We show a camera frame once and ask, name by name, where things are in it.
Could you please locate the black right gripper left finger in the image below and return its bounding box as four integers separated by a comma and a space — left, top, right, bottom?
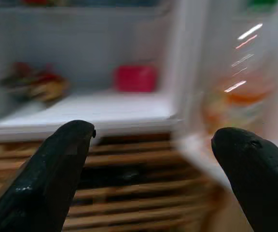
0, 120, 97, 232

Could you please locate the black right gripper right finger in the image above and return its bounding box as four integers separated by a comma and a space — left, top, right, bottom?
210, 127, 278, 232

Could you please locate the grey mini fridge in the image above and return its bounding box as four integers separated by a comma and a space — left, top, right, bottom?
0, 0, 278, 189

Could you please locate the clear orange juice bottle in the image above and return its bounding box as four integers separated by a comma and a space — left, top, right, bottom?
203, 0, 278, 136

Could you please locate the plate of mixed food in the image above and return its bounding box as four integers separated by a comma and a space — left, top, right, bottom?
0, 61, 70, 102

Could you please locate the wooden slatted stand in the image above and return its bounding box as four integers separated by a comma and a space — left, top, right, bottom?
0, 134, 250, 232

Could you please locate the red food container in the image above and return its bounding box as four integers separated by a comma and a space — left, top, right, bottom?
113, 64, 159, 93

